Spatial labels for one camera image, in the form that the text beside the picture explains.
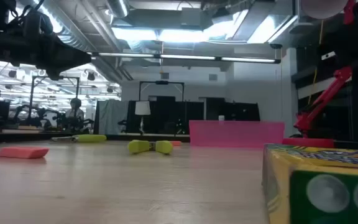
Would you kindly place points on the grey hanging cloth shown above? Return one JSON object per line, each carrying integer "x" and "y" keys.
{"x": 112, "y": 116}

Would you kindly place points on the black partition wall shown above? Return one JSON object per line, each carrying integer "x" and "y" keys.
{"x": 179, "y": 115}

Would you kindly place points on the person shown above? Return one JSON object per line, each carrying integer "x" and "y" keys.
{"x": 75, "y": 113}

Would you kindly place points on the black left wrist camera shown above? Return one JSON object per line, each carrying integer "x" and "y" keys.
{"x": 37, "y": 21}

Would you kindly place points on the black background rig frame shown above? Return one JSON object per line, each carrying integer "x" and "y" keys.
{"x": 162, "y": 82}
{"x": 54, "y": 77}

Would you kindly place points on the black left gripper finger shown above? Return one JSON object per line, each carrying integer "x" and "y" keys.
{"x": 75, "y": 57}

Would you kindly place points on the red desk lamp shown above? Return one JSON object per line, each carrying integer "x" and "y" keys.
{"x": 322, "y": 99}

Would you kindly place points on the white shade floor lamp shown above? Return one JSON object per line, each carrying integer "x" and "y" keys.
{"x": 142, "y": 108}

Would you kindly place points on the yellow green crayon box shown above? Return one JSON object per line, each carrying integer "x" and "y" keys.
{"x": 322, "y": 193}

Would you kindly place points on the pink plastic bin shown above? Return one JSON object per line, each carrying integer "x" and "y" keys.
{"x": 235, "y": 133}

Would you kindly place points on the orange rubber eraser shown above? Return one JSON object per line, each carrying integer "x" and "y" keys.
{"x": 23, "y": 152}
{"x": 176, "y": 143}

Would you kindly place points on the white cup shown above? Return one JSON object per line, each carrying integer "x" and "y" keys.
{"x": 221, "y": 118}

